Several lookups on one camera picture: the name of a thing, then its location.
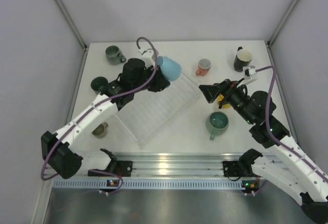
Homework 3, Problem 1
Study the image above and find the light blue mug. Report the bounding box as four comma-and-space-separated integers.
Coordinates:
157, 56, 181, 82

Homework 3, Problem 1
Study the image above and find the pink coral mug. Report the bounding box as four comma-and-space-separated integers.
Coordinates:
195, 58, 211, 76

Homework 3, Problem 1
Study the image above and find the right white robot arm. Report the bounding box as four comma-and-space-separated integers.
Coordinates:
199, 79, 327, 223

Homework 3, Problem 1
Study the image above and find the olive beige small mug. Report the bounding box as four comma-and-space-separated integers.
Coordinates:
92, 122, 108, 138

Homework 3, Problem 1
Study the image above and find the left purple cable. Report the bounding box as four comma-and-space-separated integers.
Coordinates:
40, 36, 161, 182

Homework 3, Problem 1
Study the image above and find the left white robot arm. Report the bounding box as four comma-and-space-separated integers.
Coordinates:
41, 56, 170, 179

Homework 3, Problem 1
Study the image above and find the dark grey glazed mug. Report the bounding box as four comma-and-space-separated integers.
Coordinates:
105, 45, 126, 65

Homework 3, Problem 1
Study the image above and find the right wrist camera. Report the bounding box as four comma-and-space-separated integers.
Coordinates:
240, 66, 257, 85

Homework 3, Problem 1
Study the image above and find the right aluminium frame post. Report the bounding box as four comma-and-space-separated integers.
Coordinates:
266, 0, 301, 49

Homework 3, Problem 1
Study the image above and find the aluminium frame post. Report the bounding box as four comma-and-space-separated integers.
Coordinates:
266, 0, 301, 49
54, 0, 88, 50

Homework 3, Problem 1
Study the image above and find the dark green cup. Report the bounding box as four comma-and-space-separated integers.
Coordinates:
90, 76, 109, 94

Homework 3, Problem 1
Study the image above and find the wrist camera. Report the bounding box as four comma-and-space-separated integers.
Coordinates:
138, 48, 155, 67
240, 66, 257, 85

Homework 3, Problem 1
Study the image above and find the black mug white interior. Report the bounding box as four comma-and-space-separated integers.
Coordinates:
233, 47, 253, 72

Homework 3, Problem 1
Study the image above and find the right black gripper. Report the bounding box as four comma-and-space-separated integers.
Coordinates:
199, 77, 255, 125

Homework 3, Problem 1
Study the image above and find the perforated cable duct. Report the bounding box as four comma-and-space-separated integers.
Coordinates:
53, 178, 245, 190

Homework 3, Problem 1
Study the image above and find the teal speckled ceramic mug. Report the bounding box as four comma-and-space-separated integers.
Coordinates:
206, 111, 229, 141

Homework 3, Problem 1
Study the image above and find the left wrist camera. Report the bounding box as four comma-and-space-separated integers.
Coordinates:
138, 48, 155, 67

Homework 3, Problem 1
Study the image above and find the yellow enamel mug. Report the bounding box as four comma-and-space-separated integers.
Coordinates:
217, 94, 231, 109

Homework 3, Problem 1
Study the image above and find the left aluminium frame post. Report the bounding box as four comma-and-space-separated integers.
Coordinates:
54, 0, 88, 50

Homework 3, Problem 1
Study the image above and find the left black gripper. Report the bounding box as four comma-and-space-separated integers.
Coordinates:
132, 64, 170, 93

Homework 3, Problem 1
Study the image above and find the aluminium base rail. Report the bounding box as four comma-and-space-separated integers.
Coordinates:
114, 152, 242, 178

